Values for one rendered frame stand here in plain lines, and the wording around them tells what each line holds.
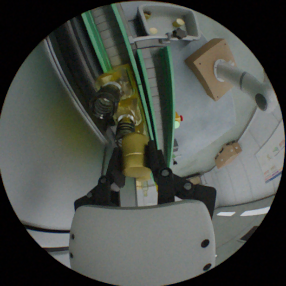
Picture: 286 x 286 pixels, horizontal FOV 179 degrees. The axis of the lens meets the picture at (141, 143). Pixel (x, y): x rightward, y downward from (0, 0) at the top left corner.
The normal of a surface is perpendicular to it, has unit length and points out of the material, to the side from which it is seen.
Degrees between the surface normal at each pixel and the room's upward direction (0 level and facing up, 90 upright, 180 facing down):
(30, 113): 90
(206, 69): 0
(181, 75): 0
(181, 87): 0
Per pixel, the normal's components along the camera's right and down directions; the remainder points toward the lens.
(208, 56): 0.07, 0.78
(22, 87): 0.97, -0.19
